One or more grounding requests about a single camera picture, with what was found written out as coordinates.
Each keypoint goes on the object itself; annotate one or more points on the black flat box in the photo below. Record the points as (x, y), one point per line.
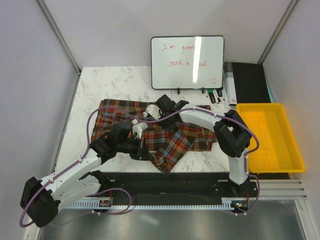
(245, 83)

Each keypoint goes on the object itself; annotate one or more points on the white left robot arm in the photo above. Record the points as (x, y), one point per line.
(42, 199)

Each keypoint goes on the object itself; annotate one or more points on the small whiteboard with stand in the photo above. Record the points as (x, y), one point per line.
(187, 62)

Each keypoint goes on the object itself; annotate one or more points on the green highlighter marker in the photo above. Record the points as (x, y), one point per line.
(211, 96)

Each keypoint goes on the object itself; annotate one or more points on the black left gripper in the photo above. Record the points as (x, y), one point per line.
(142, 152)

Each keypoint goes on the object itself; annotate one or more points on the yellow plastic bin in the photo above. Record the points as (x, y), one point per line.
(278, 150)

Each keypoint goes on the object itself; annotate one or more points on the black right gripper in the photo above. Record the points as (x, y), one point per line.
(171, 127)

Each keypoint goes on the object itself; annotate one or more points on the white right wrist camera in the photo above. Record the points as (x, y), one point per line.
(153, 111)

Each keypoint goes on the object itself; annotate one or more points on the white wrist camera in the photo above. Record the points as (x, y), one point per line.
(138, 128)
(153, 111)

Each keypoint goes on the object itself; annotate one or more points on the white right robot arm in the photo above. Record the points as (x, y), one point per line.
(232, 134)

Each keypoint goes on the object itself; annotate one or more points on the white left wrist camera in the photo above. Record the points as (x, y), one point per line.
(138, 128)

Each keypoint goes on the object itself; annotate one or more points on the black highlighter marker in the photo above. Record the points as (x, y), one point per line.
(220, 93)

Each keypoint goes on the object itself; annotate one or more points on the plaid long sleeve shirt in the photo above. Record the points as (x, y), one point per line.
(166, 147)

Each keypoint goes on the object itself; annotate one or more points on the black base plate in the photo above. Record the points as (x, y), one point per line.
(174, 188)

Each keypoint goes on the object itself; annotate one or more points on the white slotted cable duct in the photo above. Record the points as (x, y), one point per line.
(95, 203)

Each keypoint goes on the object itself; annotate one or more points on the aluminium extrusion rail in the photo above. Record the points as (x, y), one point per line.
(287, 189)

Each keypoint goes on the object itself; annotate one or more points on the white green whiteboard marker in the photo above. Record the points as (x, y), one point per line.
(218, 100)

